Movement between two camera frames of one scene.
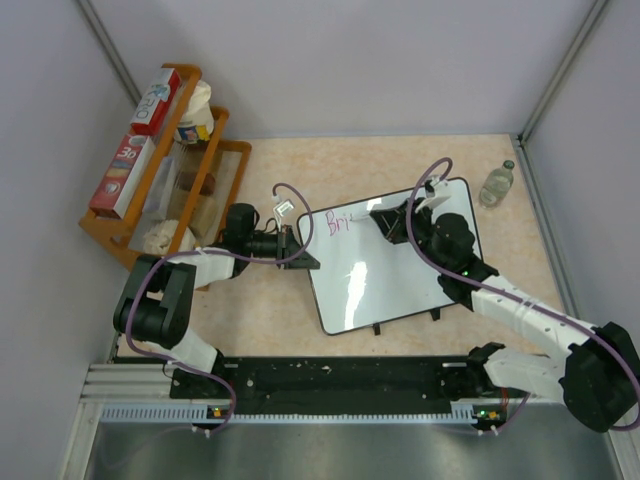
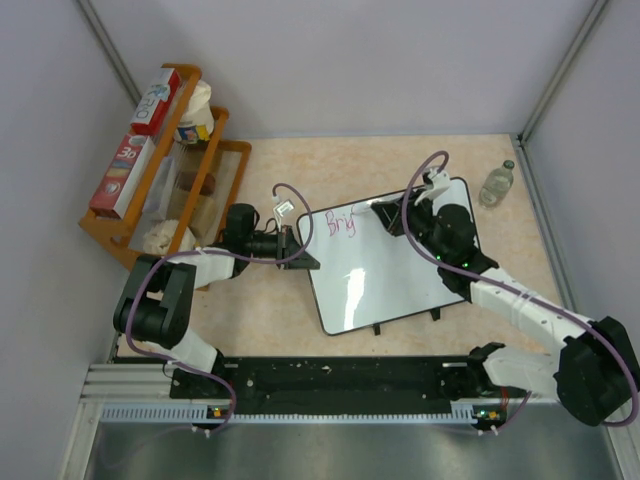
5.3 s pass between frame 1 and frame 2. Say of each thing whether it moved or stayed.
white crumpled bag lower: stayed
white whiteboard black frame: stayed
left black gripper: stayed
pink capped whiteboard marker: moved
